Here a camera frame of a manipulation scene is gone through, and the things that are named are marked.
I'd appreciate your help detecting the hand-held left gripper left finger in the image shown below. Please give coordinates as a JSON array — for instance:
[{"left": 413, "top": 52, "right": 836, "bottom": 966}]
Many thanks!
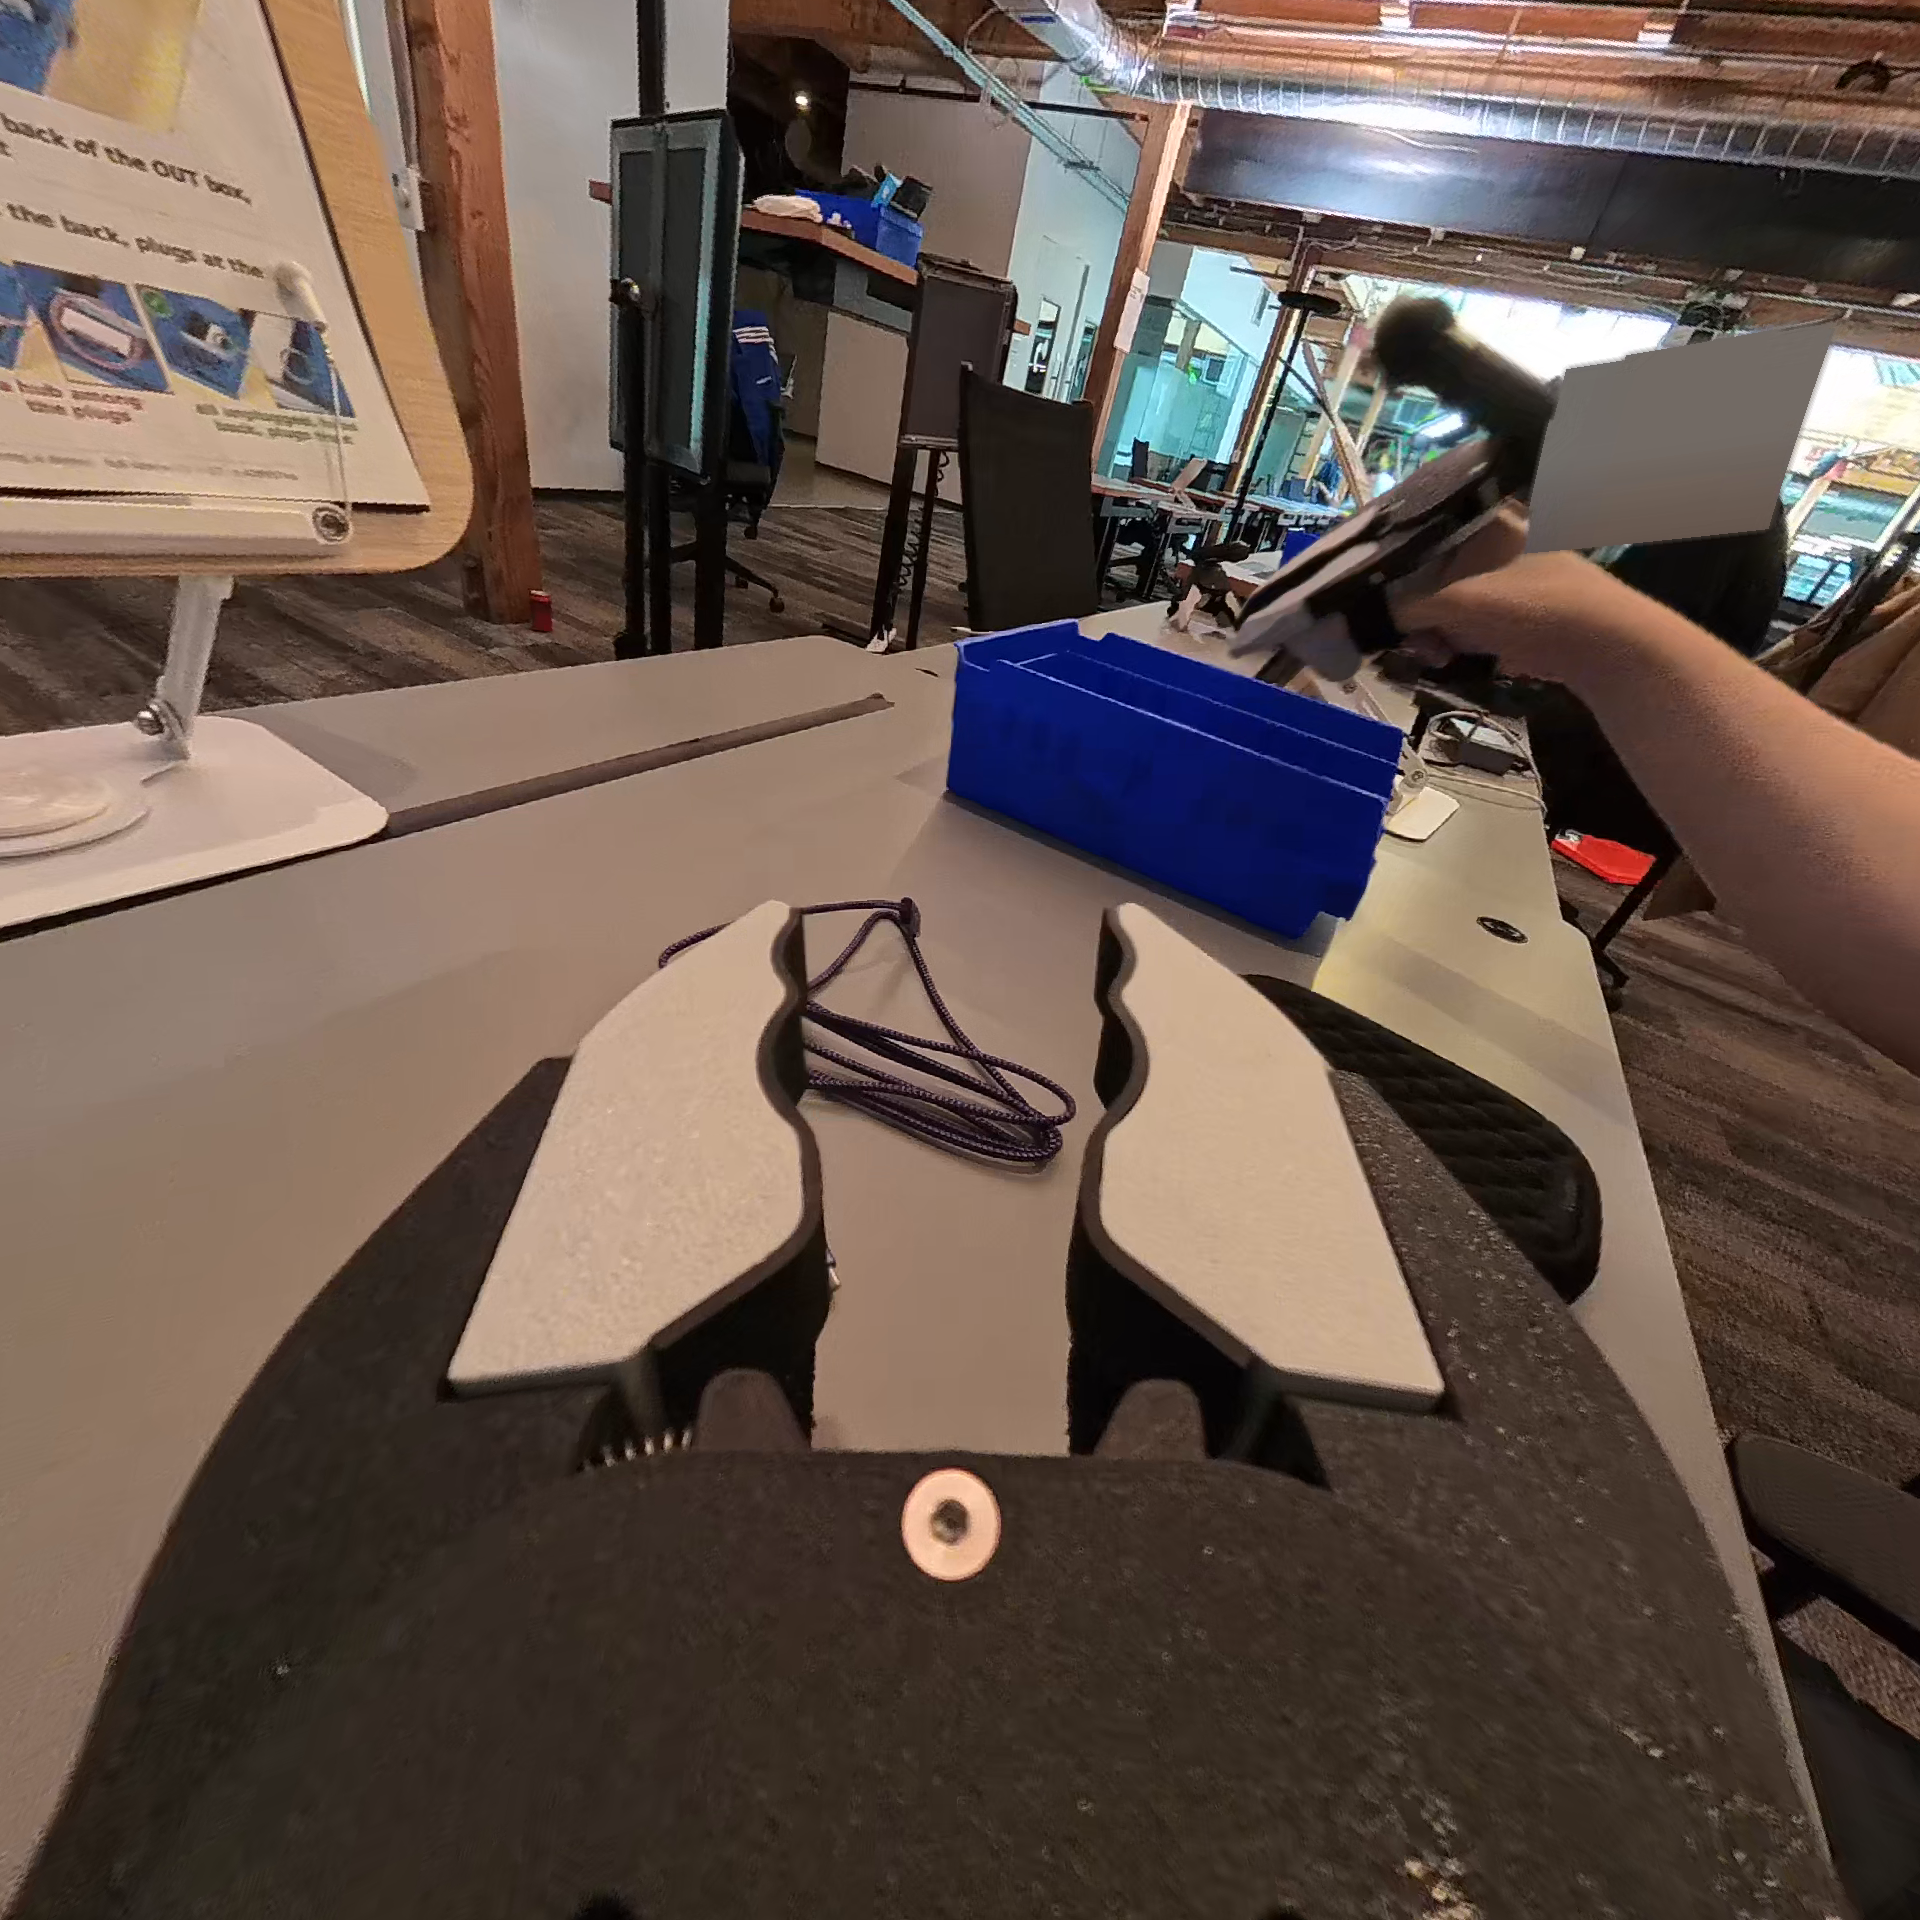
[{"left": 448, "top": 902, "right": 829, "bottom": 1403}]

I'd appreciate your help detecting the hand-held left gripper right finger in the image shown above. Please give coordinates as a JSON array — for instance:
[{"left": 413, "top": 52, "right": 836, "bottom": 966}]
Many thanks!
[{"left": 1073, "top": 904, "right": 1449, "bottom": 1414}]

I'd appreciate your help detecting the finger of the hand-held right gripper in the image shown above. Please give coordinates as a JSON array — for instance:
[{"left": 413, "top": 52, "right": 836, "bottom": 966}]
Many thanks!
[{"left": 1223, "top": 491, "right": 1432, "bottom": 663}]

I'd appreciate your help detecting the blue plastic bin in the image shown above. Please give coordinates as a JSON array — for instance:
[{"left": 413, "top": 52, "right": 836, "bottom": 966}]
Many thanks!
[{"left": 948, "top": 618, "right": 1409, "bottom": 939}]

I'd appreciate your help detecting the purple braided USB cable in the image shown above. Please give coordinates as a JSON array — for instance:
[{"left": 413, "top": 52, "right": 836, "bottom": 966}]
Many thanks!
[{"left": 656, "top": 896, "right": 1080, "bottom": 1172}]

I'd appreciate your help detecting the person's right forearm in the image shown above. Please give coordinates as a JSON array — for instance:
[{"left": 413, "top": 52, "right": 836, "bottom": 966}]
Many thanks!
[{"left": 1499, "top": 546, "right": 1920, "bottom": 1058}]

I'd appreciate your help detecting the grey desk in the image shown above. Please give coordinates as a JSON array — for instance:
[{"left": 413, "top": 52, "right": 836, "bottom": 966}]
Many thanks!
[{"left": 0, "top": 600, "right": 1764, "bottom": 1801}]

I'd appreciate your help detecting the person's right hand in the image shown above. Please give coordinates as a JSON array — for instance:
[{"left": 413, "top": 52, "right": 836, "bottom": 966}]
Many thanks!
[{"left": 1395, "top": 546, "right": 1524, "bottom": 681}]

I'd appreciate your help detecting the black power adapter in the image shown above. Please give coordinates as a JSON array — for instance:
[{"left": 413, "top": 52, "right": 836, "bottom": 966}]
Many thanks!
[{"left": 1418, "top": 712, "right": 1538, "bottom": 776}]

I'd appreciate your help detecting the black wrist rest pad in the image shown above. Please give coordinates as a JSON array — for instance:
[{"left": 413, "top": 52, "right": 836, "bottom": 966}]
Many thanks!
[{"left": 1245, "top": 971, "right": 1604, "bottom": 1306}]

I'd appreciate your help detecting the black easel board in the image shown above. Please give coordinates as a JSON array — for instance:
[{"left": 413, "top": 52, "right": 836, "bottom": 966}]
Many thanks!
[{"left": 871, "top": 257, "right": 1023, "bottom": 647}]

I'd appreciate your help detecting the white stand with wooden board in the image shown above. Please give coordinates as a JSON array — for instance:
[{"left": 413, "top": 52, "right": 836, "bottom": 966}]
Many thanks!
[{"left": 0, "top": 0, "right": 481, "bottom": 932}]

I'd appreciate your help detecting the office chair with blue jacket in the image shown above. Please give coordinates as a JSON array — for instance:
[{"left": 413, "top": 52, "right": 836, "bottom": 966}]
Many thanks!
[{"left": 727, "top": 306, "right": 793, "bottom": 618}]

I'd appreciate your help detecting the black display stand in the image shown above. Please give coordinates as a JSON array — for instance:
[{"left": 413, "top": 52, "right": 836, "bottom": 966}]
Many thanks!
[{"left": 603, "top": 0, "right": 785, "bottom": 656}]

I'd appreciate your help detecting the printed instruction sheet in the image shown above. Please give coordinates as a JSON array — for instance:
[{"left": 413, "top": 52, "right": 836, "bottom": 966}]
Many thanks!
[{"left": 0, "top": 0, "right": 429, "bottom": 512}]

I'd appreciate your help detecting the wooden post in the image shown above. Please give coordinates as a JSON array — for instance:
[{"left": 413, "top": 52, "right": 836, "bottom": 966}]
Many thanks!
[{"left": 403, "top": 0, "right": 541, "bottom": 625}]

